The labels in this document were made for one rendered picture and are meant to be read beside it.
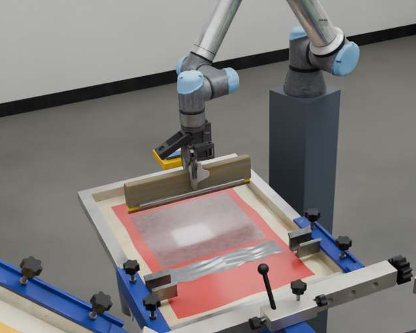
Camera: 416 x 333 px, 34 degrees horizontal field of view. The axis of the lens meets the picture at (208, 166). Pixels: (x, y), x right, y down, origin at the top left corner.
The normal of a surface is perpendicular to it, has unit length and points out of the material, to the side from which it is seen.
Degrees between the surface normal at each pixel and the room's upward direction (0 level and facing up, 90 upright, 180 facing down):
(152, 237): 0
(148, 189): 87
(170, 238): 0
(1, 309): 32
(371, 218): 0
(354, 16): 90
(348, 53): 96
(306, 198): 90
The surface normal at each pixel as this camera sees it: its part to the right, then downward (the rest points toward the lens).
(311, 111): 0.66, 0.34
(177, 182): 0.40, 0.39
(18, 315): 0.49, -0.73
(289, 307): -0.04, -0.88
